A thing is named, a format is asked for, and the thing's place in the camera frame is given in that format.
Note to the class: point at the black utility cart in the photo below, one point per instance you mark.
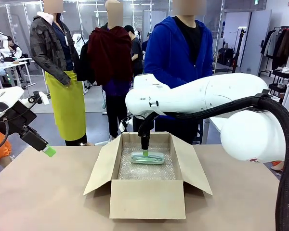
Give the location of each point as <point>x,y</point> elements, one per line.
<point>280,81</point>

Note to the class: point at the large open cardboard box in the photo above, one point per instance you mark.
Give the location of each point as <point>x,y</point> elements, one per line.
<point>147,202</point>

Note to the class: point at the clothes rack with garments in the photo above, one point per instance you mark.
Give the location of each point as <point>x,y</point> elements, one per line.
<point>279,45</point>

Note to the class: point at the black tripod stand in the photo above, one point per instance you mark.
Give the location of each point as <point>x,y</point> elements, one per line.
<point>238,50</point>

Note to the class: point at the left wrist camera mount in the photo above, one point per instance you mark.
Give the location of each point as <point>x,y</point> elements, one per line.
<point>38,98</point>

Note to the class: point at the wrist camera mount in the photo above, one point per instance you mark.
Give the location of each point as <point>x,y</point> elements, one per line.
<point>38,98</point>
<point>124,124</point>

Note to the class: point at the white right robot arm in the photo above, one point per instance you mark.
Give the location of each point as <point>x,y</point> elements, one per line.
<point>207,96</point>

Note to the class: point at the person in black shirt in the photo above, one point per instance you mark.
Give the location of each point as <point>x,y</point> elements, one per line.
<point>136,53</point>

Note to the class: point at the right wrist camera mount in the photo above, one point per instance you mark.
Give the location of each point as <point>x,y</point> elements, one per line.
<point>124,124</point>

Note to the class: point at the mannequin with yellow apron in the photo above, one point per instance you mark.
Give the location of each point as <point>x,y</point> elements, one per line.
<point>45,48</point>

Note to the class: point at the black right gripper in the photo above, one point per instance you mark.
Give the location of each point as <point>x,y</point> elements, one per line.
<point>145,142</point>

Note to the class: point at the seated person in white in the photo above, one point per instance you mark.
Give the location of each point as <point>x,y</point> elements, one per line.
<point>13,49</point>

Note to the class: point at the mint green glasses case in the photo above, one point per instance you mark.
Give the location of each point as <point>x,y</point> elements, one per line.
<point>154,160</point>

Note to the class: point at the wooden shoe shelf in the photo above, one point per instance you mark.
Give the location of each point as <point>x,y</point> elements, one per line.
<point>214,65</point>

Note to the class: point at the mannequin with purple top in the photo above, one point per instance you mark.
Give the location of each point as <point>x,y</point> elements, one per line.
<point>115,101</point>

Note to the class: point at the person in blue hoodie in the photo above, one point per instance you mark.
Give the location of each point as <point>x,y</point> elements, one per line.
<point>166,53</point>

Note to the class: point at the clear bubble wrap sheet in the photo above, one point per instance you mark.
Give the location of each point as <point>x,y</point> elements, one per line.
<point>144,172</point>

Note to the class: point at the white background desk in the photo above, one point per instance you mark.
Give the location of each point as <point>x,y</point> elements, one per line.
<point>17,65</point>

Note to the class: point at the dark red draped cloth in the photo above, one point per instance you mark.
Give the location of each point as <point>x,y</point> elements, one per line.
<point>110,53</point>

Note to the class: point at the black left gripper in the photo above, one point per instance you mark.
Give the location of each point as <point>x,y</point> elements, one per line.
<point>26,125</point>

